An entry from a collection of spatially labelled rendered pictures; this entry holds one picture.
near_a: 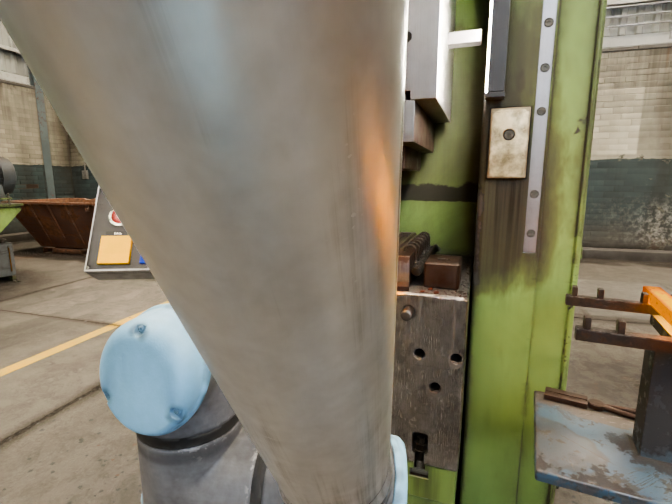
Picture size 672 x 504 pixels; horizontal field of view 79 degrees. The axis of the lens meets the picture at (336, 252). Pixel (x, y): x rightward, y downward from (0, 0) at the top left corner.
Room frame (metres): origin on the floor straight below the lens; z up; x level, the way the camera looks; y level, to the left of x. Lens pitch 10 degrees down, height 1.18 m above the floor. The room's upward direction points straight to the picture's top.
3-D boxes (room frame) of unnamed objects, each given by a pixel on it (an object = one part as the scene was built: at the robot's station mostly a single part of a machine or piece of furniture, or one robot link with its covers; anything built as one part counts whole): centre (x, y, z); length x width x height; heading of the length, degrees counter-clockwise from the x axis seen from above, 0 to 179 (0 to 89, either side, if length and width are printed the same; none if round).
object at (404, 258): (1.23, -0.16, 0.96); 0.42 x 0.20 x 0.09; 160
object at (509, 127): (1.05, -0.43, 1.27); 0.09 x 0.02 x 0.17; 70
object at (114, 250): (1.01, 0.55, 1.01); 0.07 x 0.05 x 0.07; 95
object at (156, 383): (0.34, 0.13, 1.03); 0.12 x 0.09 x 0.10; 161
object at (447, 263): (1.03, -0.28, 0.95); 0.12 x 0.08 x 0.06; 160
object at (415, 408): (1.22, -0.22, 0.69); 0.56 x 0.38 x 0.45; 160
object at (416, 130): (1.23, -0.16, 1.32); 0.42 x 0.20 x 0.10; 160
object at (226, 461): (0.33, 0.12, 0.92); 0.12 x 0.09 x 0.12; 82
